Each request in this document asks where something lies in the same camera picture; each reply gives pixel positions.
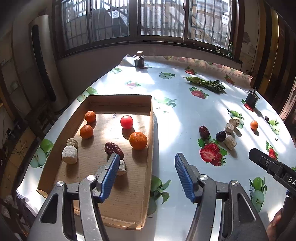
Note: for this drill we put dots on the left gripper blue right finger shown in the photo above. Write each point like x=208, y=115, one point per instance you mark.
x=187, y=177

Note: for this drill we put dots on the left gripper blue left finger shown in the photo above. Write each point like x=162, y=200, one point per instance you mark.
x=106, y=175

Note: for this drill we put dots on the beige cork chunk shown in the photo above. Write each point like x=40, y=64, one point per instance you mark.
x=122, y=168

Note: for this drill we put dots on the large wrinkled red date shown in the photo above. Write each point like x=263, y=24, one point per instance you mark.
x=111, y=148

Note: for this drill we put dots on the round beige cork piece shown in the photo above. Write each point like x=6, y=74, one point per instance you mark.
x=69, y=155

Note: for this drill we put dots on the small red date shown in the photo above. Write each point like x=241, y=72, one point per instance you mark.
x=204, y=132

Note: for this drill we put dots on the dark plum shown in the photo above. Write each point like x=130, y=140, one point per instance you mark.
x=221, y=136

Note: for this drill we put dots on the large orange mandarin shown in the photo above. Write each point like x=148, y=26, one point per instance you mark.
x=138, y=140

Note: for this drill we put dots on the small cork piece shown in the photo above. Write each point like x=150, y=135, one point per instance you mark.
x=72, y=142

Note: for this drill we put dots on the small orange mandarin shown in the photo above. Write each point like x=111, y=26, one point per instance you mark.
x=86, y=132

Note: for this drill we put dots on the red cherry tomato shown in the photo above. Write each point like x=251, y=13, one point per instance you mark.
x=126, y=122

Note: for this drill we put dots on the person right hand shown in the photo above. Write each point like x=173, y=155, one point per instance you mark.
x=271, y=229

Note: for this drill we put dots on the brown cardboard tray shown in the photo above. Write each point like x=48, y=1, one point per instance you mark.
x=127, y=205

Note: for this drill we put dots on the fruit print tablecloth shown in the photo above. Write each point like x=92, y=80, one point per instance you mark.
x=180, y=108

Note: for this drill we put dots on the green leafy vegetable bunch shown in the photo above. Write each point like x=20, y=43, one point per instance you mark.
x=214, y=86

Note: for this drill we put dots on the small black motor left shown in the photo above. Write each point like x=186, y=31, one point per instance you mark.
x=139, y=59

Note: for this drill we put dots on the green glass bottle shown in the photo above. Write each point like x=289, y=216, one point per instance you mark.
x=230, y=50

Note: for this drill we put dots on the white tower air conditioner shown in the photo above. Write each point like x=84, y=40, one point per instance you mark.
x=45, y=63

